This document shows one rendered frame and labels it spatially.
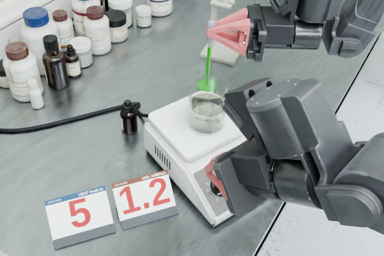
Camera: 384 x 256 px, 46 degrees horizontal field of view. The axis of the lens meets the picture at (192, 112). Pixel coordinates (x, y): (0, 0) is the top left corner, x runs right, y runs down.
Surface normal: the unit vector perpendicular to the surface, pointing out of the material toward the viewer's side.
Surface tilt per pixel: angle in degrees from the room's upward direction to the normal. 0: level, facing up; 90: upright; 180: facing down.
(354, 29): 90
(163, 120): 0
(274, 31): 90
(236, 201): 50
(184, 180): 90
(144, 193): 40
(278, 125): 71
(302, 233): 0
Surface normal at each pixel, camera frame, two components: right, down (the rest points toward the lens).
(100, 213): 0.26, -0.15
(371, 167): -0.15, -0.84
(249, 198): 0.48, -0.04
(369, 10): 0.01, 0.51
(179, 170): -0.81, 0.37
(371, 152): -0.34, -0.88
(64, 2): 0.85, 0.38
